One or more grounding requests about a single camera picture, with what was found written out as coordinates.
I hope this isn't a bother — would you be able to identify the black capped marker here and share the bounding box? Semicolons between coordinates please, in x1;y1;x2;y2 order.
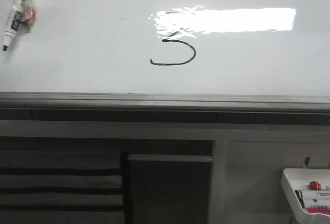
294;190;306;209

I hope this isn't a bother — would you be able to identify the black whiteboard marker with tape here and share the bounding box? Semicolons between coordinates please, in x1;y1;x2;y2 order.
3;0;37;51

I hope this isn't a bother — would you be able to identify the white plastic marker tray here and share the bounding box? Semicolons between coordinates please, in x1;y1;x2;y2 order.
281;168;329;223

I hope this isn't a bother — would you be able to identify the dark grey cabinet panel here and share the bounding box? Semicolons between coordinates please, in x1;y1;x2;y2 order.
129;159;212;223

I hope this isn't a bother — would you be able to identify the grey striped fabric organizer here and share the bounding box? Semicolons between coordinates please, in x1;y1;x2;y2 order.
1;151;133;223

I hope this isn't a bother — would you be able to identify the grey aluminium whiteboard frame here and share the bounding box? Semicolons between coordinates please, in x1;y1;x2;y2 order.
1;92;329;114

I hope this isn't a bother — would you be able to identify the red capped marker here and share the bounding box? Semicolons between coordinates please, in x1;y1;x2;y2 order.
309;181;330;191

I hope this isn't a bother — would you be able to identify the white whiteboard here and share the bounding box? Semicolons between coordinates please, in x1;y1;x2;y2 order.
1;0;329;96

